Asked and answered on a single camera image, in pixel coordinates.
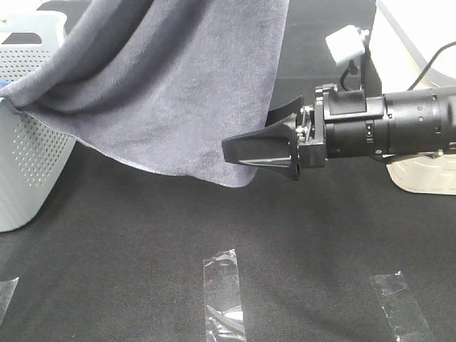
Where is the black camera cable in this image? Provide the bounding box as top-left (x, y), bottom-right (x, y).
top-left (340, 41), bottom-right (456, 93)

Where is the grey microfibre towel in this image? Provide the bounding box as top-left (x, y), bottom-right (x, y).
top-left (1, 1), bottom-right (289, 187)

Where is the left clear tape strip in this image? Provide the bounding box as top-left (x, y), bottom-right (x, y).
top-left (0, 277), bottom-right (19, 324)

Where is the grey perforated laundry basket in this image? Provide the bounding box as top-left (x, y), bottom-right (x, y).
top-left (1, 11), bottom-right (76, 232)

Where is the right clear tape strip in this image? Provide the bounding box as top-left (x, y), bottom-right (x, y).
top-left (370, 271), bottom-right (435, 342)

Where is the cream white storage basket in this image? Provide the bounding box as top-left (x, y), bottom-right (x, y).
top-left (370, 1), bottom-right (455, 195)

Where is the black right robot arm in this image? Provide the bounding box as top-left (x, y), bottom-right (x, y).
top-left (222, 84), bottom-right (455, 180)

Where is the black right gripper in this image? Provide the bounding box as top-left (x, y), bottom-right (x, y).
top-left (222, 83), bottom-right (385, 180)

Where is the centre clear tape strip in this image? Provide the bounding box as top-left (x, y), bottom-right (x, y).
top-left (203, 249), bottom-right (247, 341)

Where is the clear tape strip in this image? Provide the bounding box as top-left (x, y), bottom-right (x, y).
top-left (370, 271), bottom-right (435, 342)
top-left (203, 249), bottom-right (247, 341)
top-left (0, 277), bottom-right (19, 324)

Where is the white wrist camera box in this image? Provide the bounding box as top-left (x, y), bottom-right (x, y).
top-left (325, 25), bottom-right (370, 66)

